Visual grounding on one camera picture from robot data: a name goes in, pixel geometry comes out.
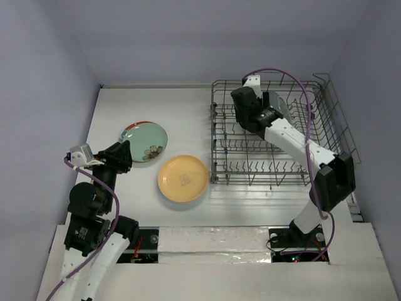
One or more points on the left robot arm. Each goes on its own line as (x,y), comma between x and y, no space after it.
(97,234)

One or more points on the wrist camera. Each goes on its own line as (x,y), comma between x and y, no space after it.
(82,156)
(254,82)

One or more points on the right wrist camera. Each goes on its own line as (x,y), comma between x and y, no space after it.
(254,82)

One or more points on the green plate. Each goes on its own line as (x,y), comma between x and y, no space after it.
(147,142)

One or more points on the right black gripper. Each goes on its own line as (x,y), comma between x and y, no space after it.
(250,126)

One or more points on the white plate with floral face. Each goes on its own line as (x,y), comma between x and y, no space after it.
(125,131)

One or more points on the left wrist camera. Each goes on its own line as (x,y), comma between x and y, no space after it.
(82,156)

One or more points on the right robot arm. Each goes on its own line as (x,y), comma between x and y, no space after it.
(332,175)

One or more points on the yellow plate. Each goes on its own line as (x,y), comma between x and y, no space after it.
(183,177)

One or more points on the blue patterned plate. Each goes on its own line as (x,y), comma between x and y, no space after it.
(278,103)

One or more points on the metal wire dish rack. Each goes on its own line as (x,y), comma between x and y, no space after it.
(239,157)

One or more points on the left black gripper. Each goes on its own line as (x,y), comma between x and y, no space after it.
(118,155)

